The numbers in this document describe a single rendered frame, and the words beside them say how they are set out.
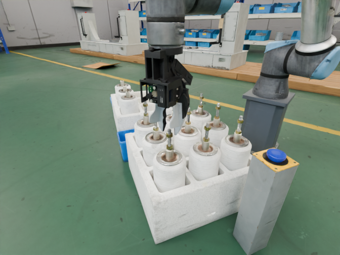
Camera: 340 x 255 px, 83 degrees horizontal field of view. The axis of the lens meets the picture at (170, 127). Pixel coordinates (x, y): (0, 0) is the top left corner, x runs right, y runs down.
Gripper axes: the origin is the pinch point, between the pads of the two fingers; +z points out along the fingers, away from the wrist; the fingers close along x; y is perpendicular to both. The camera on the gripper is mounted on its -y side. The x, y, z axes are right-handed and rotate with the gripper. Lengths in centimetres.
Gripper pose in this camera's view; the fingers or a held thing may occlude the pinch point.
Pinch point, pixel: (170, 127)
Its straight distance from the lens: 51.0
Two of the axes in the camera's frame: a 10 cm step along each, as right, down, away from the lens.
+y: -5.0, 4.1, -7.6
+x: 8.7, 2.4, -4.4
